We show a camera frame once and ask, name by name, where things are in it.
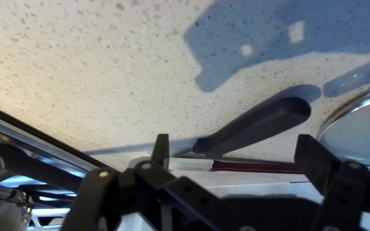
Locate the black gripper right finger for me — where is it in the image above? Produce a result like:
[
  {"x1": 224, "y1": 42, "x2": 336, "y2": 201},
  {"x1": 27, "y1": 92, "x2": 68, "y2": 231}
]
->
[{"x1": 294, "y1": 134, "x2": 370, "y2": 231}]

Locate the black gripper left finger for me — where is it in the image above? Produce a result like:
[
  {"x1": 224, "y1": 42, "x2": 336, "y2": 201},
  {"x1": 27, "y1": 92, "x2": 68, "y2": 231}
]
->
[{"x1": 60, "y1": 133, "x2": 221, "y2": 231}]

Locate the glass pot lid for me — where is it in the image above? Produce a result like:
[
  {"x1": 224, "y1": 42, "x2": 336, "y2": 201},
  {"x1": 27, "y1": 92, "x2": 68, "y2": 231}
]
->
[{"x1": 317, "y1": 91, "x2": 370, "y2": 165}]

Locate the stainless gas stove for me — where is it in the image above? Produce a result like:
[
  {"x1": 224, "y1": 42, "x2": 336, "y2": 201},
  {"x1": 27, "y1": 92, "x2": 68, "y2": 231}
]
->
[{"x1": 0, "y1": 110, "x2": 102, "y2": 231}]

